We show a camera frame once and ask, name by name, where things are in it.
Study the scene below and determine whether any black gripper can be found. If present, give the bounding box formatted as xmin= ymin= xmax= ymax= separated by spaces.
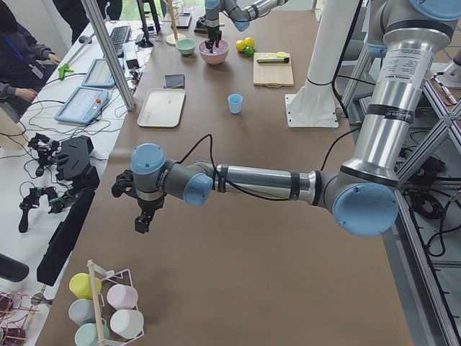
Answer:
xmin=205 ymin=19 xmax=222 ymax=53
xmin=135 ymin=190 xmax=166 ymax=234

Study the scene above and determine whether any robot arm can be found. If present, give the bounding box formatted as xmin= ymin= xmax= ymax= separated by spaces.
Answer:
xmin=205 ymin=0 xmax=287 ymax=53
xmin=130 ymin=1 xmax=460 ymax=236

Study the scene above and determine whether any pile of clear ice cubes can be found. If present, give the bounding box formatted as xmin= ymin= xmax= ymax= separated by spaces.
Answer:
xmin=199 ymin=40 xmax=229 ymax=56

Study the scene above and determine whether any light blue cup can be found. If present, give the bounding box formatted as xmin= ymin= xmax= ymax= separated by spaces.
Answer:
xmin=228 ymin=93 xmax=243 ymax=115

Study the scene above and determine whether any pink plastic cup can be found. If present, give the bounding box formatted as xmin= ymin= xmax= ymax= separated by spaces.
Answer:
xmin=107 ymin=284 xmax=138 ymax=310

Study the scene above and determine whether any yellow plastic cup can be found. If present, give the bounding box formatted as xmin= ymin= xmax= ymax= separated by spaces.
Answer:
xmin=68 ymin=272 xmax=93 ymax=300

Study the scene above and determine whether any white plastic cup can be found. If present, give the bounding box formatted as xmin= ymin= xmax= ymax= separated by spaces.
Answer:
xmin=110 ymin=309 xmax=144 ymax=339

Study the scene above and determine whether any grey-blue plastic cup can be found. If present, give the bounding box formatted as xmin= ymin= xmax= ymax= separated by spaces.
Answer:
xmin=68 ymin=298 xmax=96 ymax=327

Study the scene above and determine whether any mint green plastic cup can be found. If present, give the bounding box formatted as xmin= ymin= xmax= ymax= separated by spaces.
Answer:
xmin=74 ymin=323 xmax=99 ymax=346

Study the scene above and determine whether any pink bowl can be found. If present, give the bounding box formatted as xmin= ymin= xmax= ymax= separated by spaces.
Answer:
xmin=198 ymin=40 xmax=229 ymax=65

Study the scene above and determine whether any yellow lemon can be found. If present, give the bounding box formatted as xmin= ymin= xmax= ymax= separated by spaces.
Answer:
xmin=235 ymin=40 xmax=246 ymax=52
xmin=244 ymin=37 xmax=255 ymax=48

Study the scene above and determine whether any mint green bowl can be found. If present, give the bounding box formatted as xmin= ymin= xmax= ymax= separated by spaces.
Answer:
xmin=176 ymin=39 xmax=197 ymax=56

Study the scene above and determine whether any black laptop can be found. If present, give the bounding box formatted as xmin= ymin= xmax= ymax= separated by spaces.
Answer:
xmin=175 ymin=14 xmax=192 ymax=30

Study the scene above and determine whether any green lime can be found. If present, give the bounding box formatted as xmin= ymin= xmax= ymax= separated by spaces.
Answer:
xmin=243 ymin=46 xmax=254 ymax=57

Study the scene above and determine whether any dark grey cloth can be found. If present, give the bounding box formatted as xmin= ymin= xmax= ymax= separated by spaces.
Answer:
xmin=163 ymin=74 xmax=185 ymax=89

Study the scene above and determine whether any wooden cutting board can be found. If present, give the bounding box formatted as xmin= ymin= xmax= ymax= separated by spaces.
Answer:
xmin=253 ymin=53 xmax=295 ymax=87

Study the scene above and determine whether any long black box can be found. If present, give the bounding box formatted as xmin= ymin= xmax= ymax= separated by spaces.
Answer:
xmin=36 ymin=188 xmax=95 ymax=286

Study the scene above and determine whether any cream rabbit tray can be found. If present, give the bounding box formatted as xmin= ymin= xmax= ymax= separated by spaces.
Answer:
xmin=137 ymin=88 xmax=186 ymax=128

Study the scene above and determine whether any black plastic gripper part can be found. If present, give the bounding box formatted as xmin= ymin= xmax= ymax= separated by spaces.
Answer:
xmin=56 ymin=136 xmax=100 ymax=190

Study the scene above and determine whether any black keyboard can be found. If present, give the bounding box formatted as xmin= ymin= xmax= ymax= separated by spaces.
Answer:
xmin=109 ymin=25 xmax=131 ymax=50

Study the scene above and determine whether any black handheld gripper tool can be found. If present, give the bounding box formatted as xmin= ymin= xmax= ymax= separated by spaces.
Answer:
xmin=18 ymin=187 xmax=44 ymax=233

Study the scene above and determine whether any blue teach pendant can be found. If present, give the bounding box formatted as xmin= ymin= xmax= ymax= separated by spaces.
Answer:
xmin=55 ymin=86 xmax=109 ymax=125
xmin=81 ymin=58 xmax=115 ymax=89

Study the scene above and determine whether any standing person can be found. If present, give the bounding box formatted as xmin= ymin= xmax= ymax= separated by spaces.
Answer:
xmin=52 ymin=0 xmax=123 ymax=44

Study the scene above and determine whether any green clamp tool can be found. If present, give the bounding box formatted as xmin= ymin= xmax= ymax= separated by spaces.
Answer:
xmin=58 ymin=63 xmax=74 ymax=81

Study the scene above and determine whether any seated person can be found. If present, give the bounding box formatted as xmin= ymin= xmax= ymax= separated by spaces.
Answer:
xmin=1 ymin=1 xmax=61 ymax=122

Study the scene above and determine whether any steel handled knife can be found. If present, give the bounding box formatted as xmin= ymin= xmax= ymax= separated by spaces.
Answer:
xmin=256 ymin=57 xmax=290 ymax=64

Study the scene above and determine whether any wooden rack handle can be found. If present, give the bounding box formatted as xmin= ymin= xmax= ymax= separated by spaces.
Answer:
xmin=87 ymin=259 xmax=107 ymax=346

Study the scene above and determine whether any white wire cup rack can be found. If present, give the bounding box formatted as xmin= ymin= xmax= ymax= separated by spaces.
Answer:
xmin=87 ymin=259 xmax=144 ymax=345

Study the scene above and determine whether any aluminium frame post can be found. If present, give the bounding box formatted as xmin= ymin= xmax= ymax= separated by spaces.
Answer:
xmin=81 ymin=0 xmax=135 ymax=111

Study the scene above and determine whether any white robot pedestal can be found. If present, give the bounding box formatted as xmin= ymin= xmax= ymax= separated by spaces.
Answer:
xmin=285 ymin=0 xmax=362 ymax=128

